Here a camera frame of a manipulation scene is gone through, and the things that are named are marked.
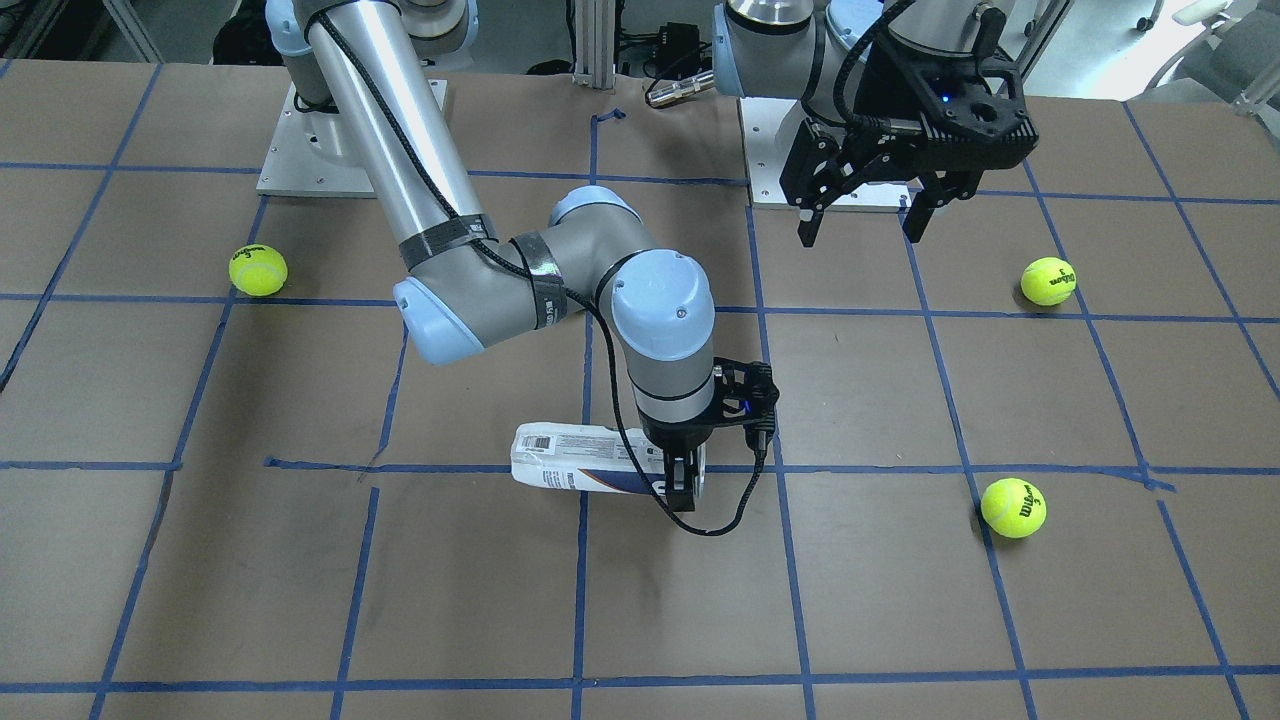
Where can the aluminium frame post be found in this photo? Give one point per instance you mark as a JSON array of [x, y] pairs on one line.
[[594, 25]]

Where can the tennis ball far corner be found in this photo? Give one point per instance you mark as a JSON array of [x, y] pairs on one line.
[[1048, 282]]

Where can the tennis ball near left gripper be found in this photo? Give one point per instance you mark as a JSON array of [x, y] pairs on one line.
[[1013, 508]]

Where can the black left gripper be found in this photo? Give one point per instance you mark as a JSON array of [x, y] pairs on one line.
[[886, 88]]

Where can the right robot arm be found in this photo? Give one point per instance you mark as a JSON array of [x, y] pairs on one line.
[[359, 63]]

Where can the clear tennis ball can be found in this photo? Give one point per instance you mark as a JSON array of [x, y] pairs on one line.
[[585, 458]]

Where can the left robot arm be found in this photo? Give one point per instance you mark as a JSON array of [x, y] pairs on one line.
[[794, 50]]

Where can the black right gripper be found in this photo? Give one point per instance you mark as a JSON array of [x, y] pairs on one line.
[[678, 436]]

